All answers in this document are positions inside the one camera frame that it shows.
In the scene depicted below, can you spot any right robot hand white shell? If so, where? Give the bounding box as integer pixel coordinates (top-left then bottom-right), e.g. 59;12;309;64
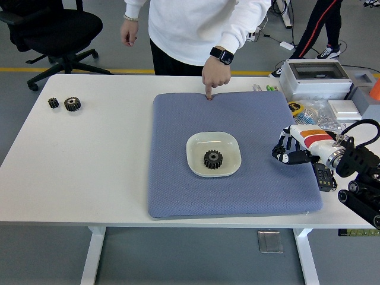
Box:
271;123;345;166

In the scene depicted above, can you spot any person's right hand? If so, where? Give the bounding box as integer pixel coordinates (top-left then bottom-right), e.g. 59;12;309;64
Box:
120;20;140;48

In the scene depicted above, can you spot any person's left hand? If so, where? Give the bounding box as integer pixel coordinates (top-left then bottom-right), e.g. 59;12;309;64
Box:
201;55;232;100

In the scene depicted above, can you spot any large black gear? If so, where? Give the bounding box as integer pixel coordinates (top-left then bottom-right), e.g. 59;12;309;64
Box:
64;96;82;112
203;149;223;170

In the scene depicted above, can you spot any clear plastic parts bag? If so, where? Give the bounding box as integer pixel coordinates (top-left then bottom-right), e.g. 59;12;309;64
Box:
296;99;348;137

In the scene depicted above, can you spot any black smartwatch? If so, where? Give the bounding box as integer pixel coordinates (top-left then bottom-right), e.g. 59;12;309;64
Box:
209;46;235;65

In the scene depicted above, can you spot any blue component strip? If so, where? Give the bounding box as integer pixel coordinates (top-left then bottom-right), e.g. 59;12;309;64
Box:
296;110;315;127

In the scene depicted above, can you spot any black digital controller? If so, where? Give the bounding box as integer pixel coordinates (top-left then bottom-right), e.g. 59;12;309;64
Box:
313;161;338;192

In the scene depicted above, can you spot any white power strip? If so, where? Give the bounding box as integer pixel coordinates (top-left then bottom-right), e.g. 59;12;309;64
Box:
248;26;262;42

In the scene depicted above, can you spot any grey block with recess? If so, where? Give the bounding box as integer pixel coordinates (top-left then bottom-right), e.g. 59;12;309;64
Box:
346;66;380;122

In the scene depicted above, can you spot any black office chair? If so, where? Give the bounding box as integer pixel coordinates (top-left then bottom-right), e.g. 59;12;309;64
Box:
0;0;113;92

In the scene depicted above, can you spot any white square dish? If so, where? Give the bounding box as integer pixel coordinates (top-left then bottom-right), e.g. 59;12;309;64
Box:
186;131;243;178

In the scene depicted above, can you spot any orange cone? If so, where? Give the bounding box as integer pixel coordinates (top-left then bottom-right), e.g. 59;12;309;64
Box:
369;78;380;102

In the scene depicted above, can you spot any white desk leg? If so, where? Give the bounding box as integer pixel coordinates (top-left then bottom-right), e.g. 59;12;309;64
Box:
275;0;292;29

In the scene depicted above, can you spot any table height control panel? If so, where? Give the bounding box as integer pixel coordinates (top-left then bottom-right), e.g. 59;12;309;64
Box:
337;228;380;238

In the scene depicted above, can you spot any metal floor plate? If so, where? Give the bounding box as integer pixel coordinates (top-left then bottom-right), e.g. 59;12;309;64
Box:
256;230;284;254

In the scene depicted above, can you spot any white table leg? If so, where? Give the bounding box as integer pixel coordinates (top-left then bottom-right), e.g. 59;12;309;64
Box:
80;226;107;285
292;227;321;285

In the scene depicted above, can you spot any blue-grey padded mat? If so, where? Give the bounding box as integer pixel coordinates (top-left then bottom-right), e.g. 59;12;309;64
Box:
147;91;324;220

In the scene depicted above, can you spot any white switch panel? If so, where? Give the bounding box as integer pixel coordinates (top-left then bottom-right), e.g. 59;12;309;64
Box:
327;100;363;121

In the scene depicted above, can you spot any grey electrical enclosure box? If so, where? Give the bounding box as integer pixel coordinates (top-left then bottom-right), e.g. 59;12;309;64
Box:
278;58;354;102

